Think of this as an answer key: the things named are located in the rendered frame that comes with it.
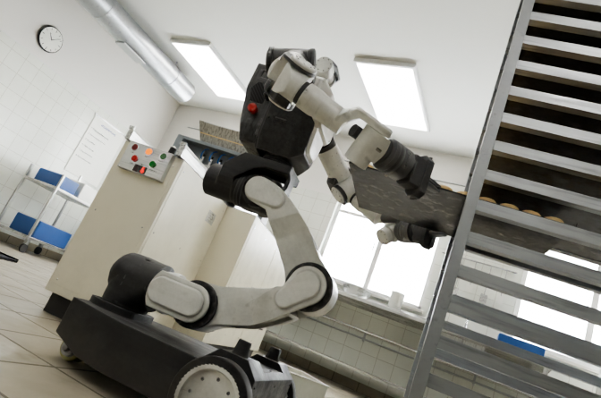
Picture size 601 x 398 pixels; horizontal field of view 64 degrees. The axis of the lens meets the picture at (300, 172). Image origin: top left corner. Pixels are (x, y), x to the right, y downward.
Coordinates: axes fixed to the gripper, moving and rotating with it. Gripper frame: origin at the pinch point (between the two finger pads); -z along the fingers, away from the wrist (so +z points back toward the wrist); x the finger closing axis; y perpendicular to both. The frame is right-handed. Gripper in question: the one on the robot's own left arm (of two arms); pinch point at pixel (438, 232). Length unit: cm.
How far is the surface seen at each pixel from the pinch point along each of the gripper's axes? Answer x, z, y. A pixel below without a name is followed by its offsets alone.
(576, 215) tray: 5.8, -46.3, -0.9
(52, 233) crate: -50, 523, -69
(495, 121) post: 21.6, -35.7, -27.4
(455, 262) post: -19.1, -35.7, -27.5
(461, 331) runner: -29.0, -10.6, 10.6
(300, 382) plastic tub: -67, 67, 14
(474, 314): -29, -39, -20
